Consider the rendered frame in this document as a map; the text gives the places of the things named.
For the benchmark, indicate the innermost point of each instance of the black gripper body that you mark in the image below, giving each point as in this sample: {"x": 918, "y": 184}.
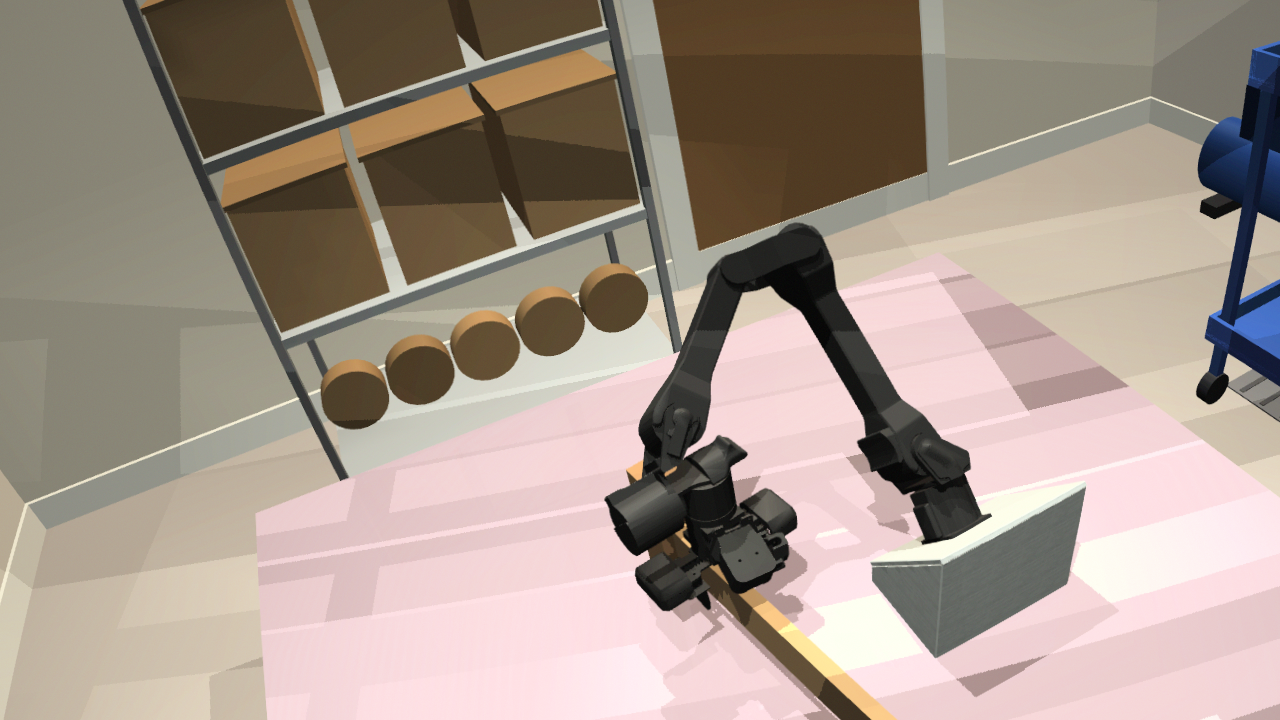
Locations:
{"x": 669, "y": 584}

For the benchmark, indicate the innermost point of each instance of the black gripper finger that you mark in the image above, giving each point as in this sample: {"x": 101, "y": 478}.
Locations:
{"x": 700, "y": 592}

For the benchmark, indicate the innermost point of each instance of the long wooden rail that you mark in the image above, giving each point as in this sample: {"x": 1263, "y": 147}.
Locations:
{"x": 810, "y": 665}

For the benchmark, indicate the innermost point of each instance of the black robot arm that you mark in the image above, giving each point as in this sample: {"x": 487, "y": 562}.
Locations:
{"x": 899, "y": 443}

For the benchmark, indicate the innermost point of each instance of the orange wooden block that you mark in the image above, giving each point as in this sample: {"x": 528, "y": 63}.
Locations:
{"x": 668, "y": 546}

